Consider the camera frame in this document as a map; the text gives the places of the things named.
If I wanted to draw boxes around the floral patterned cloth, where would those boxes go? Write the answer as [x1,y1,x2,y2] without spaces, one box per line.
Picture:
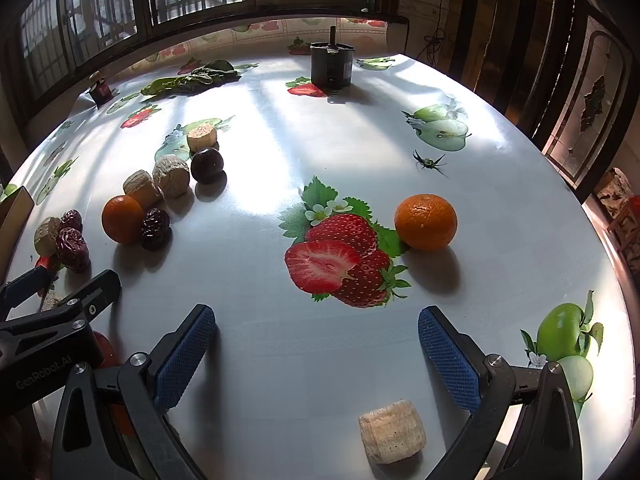
[594,167,633,218]

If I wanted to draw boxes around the dark purple passion fruit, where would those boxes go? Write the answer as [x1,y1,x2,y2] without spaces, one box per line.
[190,147,225,184]

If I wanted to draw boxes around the orange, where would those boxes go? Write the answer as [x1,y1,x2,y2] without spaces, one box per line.
[394,193,458,252]
[107,402,137,436]
[101,195,145,245]

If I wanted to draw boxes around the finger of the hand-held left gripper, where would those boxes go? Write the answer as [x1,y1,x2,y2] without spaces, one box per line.
[0,265,51,316]
[51,269,122,333]

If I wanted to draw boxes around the black container with stick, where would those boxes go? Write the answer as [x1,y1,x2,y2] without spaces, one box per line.
[309,26,357,87]

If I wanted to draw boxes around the dark wooden glazed door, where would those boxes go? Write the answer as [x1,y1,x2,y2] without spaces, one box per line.
[450,0,640,203]

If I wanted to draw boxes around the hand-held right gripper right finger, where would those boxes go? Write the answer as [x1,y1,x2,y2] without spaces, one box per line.
[418,306,583,480]

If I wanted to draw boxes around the hanging dark cable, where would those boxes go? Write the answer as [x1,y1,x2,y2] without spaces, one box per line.
[417,0,448,63]

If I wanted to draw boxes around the small green calyx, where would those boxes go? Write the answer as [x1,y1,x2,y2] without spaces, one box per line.
[412,149,449,177]

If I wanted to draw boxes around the cardboard box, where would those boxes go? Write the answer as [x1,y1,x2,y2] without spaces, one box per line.
[0,186,35,273]

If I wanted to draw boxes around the small dark red jar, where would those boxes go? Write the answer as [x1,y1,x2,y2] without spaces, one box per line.
[89,77,114,106]

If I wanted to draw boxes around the green leafy vegetable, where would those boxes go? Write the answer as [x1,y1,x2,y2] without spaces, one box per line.
[140,60,242,97]

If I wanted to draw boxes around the small wooden stool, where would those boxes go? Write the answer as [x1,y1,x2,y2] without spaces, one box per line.
[606,196,640,263]

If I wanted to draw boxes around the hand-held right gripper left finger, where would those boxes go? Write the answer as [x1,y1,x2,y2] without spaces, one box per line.
[50,304,217,480]

